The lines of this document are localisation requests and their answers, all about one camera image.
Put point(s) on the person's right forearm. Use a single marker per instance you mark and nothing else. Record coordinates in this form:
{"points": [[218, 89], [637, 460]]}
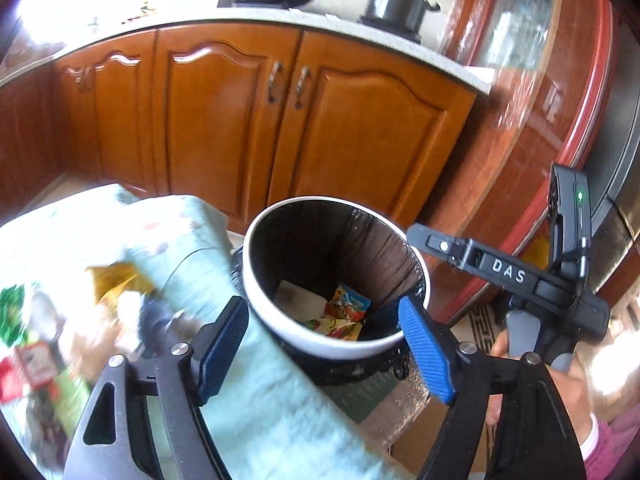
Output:
{"points": [[615, 450]]}

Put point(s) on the arched wooden cabinet door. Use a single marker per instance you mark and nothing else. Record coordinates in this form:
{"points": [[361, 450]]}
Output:
{"points": [[215, 120]]}

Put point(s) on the patterned floor mat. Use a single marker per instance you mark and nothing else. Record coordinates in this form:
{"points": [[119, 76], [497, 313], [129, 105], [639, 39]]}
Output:
{"points": [[482, 320]]}

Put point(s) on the white paper sheet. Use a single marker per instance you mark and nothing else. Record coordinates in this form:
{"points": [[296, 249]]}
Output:
{"points": [[300, 300]]}

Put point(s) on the light green floral blanket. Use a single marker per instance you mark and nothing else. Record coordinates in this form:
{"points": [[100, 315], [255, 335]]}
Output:
{"points": [[280, 410]]}

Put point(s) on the golden snack wrapper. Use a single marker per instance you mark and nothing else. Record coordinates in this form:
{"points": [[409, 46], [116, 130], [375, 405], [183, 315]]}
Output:
{"points": [[117, 280]]}

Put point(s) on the person's right hand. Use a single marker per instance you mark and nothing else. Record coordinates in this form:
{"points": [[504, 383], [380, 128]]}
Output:
{"points": [[500, 347]]}

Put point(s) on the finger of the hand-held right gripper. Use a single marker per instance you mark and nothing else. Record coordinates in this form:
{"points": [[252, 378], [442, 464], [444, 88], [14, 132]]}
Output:
{"points": [[435, 242]]}

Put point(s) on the scalloped wooden cabinet door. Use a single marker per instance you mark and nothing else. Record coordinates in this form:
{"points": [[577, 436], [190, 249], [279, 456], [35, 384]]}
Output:
{"points": [[115, 120]]}

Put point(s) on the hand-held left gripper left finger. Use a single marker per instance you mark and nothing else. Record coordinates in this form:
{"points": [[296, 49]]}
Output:
{"points": [[220, 345]]}

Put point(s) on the red and white packet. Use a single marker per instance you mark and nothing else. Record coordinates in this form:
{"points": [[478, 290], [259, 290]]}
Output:
{"points": [[30, 365]]}

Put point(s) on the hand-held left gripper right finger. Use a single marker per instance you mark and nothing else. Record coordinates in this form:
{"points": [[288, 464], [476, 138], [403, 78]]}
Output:
{"points": [[425, 350]]}

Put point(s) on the grey metal panel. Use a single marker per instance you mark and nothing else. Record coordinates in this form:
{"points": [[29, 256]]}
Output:
{"points": [[625, 185]]}

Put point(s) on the grey blurred item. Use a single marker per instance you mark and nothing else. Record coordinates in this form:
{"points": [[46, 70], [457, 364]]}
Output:
{"points": [[162, 317]]}

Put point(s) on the speckled kitchen countertop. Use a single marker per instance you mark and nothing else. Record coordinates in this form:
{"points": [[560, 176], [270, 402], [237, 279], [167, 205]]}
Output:
{"points": [[350, 30]]}

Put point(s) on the yellow snack wrapper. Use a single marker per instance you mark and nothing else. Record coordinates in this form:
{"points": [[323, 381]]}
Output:
{"points": [[335, 329]]}

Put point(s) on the colourful snack wrapper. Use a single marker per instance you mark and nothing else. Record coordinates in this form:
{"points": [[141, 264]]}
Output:
{"points": [[347, 305]]}

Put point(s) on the large wooden cabinet door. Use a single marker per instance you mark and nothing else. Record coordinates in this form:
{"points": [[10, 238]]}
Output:
{"points": [[370, 135]]}

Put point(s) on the glass door with red frame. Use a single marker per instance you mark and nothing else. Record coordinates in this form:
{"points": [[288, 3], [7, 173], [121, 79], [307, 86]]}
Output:
{"points": [[565, 125]]}

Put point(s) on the dark wooden lower cabinets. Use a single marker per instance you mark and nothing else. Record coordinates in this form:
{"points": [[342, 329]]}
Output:
{"points": [[30, 135]]}

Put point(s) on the light green packet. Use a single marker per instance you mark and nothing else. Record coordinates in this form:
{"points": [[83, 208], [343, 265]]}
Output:
{"points": [[70, 395]]}

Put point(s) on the white round trash bin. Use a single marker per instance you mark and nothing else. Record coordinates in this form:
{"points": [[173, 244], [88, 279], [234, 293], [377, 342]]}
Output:
{"points": [[320, 347]]}

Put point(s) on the green printed card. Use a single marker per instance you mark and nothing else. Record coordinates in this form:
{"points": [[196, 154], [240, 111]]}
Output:
{"points": [[365, 395]]}

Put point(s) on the green snack packet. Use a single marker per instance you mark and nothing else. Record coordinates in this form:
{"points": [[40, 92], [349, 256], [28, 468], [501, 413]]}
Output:
{"points": [[10, 310]]}

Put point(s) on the dark cooking pot with lid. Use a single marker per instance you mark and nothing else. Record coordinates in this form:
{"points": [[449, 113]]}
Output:
{"points": [[395, 7]]}

